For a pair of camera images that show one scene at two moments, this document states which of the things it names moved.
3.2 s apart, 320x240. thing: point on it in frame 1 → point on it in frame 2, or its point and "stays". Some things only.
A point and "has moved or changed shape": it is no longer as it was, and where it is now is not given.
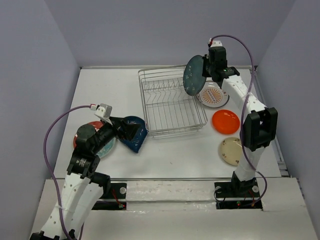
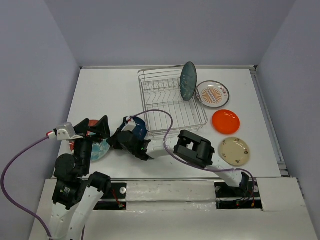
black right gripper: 205,72 → 114,141
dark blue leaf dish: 135,144 stays
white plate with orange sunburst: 211,95 stays
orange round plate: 225,122 stays
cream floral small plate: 231,150 stays
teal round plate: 194,82 has moved or changed shape
